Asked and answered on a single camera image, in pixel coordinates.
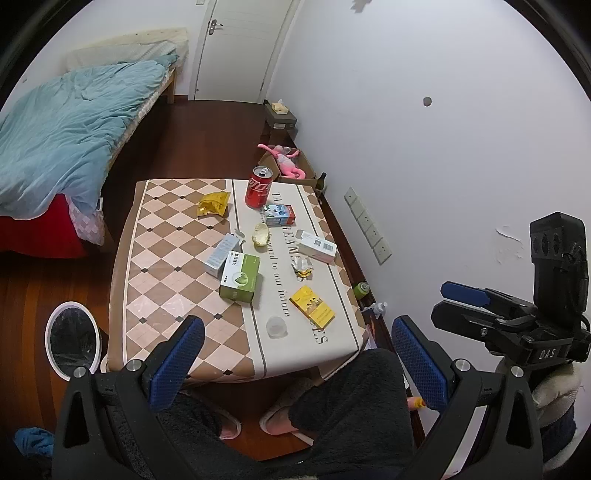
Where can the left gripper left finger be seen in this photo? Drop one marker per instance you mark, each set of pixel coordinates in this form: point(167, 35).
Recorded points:
point(86, 443)

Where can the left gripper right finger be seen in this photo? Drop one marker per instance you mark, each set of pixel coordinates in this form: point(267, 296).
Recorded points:
point(508, 444)

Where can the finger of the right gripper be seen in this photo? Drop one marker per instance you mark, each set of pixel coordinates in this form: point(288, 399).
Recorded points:
point(465, 294)

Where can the tall white grey box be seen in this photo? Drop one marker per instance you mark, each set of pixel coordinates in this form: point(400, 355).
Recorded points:
point(214, 264)

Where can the white barcode box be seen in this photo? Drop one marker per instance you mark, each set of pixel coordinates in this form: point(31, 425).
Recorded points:
point(316, 247)

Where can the paper wrapper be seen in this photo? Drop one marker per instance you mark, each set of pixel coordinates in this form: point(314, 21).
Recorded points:
point(302, 267)

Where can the blue red milk carton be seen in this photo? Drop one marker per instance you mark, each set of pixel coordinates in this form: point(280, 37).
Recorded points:
point(278, 215)

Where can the white round trash bin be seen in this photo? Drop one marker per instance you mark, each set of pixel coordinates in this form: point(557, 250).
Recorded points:
point(73, 339)

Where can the white spray bottle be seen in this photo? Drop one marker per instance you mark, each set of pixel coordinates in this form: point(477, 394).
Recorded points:
point(377, 309)

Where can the green bottle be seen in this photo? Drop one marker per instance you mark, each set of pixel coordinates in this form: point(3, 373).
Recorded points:
point(362, 289)

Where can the blue cloth pile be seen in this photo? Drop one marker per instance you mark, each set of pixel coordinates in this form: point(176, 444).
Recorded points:
point(34, 441)

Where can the pink slipper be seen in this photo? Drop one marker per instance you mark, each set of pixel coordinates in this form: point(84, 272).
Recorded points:
point(276, 423)

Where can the yellow flat box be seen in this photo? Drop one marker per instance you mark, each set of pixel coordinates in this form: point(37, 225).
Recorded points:
point(313, 307)

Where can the clear plastic lid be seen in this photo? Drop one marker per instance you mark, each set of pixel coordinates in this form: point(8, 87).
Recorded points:
point(276, 327)

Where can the green white box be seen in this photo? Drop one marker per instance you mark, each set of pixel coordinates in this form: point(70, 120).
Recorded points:
point(239, 277)

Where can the checkered table cloth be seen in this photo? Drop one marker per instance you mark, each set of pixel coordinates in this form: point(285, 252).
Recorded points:
point(187, 249)

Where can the red bed sheet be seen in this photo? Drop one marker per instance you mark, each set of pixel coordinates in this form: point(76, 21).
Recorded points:
point(51, 235)

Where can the yellow snack wrapper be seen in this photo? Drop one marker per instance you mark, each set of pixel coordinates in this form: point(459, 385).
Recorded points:
point(214, 203)

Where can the pink plush toy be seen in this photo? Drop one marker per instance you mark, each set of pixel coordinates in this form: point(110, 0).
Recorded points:
point(284, 157)

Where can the red cola can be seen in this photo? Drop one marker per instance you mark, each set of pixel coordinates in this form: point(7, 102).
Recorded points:
point(258, 189)

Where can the cardboard box on floor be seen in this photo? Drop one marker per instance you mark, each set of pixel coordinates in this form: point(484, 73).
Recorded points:
point(305, 174)

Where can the tissue box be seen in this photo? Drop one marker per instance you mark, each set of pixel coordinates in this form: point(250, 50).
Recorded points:
point(278, 121)

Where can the white door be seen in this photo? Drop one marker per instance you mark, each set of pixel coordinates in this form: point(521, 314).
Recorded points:
point(237, 49)

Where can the white wall power strip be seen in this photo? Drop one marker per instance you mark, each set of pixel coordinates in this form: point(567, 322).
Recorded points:
point(370, 230)

